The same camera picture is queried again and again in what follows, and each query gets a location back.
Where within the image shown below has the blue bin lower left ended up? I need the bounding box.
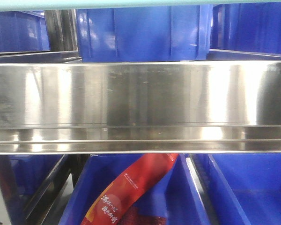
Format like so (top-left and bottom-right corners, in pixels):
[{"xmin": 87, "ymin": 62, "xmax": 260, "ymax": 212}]
[{"xmin": 9, "ymin": 155, "xmax": 62, "ymax": 195}]

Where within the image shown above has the blue bin lower right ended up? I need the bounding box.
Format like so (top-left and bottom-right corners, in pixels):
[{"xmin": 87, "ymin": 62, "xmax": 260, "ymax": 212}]
[{"xmin": 193, "ymin": 153, "xmax": 281, "ymax": 225}]

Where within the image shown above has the blue bin lower middle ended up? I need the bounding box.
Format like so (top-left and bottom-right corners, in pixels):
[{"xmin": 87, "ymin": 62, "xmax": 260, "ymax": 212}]
[{"xmin": 59, "ymin": 154, "xmax": 210, "ymax": 225}]

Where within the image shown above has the red snack package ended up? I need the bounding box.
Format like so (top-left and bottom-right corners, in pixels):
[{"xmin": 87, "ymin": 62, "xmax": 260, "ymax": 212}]
[{"xmin": 81, "ymin": 153, "xmax": 179, "ymax": 225}]

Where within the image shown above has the blue bin upper left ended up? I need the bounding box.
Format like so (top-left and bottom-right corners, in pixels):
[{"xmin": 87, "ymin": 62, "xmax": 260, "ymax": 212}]
[{"xmin": 0, "ymin": 11, "xmax": 50, "ymax": 53}]

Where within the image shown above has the blue bin upper right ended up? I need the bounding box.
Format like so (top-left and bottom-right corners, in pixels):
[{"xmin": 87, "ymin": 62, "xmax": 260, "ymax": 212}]
[{"xmin": 211, "ymin": 2, "xmax": 281, "ymax": 54}]

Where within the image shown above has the blue bin upper middle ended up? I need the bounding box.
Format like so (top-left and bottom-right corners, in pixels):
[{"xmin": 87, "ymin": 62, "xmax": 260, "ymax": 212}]
[{"xmin": 76, "ymin": 5, "xmax": 213, "ymax": 62}]

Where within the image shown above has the stainless steel shelf rail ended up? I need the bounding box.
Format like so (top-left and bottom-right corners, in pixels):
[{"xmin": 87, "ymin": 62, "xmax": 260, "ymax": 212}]
[{"xmin": 0, "ymin": 61, "xmax": 281, "ymax": 155}]

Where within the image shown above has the light blue plastic bin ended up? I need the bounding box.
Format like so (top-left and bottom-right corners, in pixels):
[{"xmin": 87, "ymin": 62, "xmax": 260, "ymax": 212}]
[{"xmin": 0, "ymin": 0, "xmax": 281, "ymax": 12}]

